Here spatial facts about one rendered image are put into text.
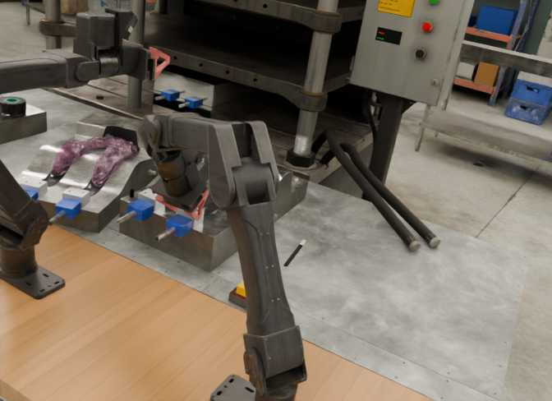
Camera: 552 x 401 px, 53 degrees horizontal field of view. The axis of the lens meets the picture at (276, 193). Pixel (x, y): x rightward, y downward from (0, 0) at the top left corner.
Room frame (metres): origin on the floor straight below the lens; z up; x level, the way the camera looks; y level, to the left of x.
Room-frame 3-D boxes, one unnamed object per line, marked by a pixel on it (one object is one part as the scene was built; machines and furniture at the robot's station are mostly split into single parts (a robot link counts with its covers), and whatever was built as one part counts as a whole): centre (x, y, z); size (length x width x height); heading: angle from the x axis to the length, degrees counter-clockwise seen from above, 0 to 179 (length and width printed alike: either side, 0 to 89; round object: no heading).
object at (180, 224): (1.04, 0.20, 0.89); 0.13 x 0.05 x 0.05; 156
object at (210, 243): (1.31, 0.13, 0.87); 0.50 x 0.26 x 0.14; 156
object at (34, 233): (0.93, 0.49, 0.90); 0.09 x 0.06 x 0.06; 64
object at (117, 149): (1.37, 0.49, 0.90); 0.26 x 0.18 x 0.08; 173
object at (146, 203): (1.09, 0.30, 0.89); 0.13 x 0.05 x 0.05; 156
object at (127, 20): (1.17, 0.37, 1.26); 0.07 x 0.06 x 0.11; 64
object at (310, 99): (2.35, 0.30, 0.96); 1.29 x 0.83 x 0.18; 66
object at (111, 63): (1.11, 0.40, 1.21); 0.07 x 0.06 x 0.07; 154
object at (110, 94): (2.35, 0.32, 0.76); 1.30 x 0.84 x 0.07; 66
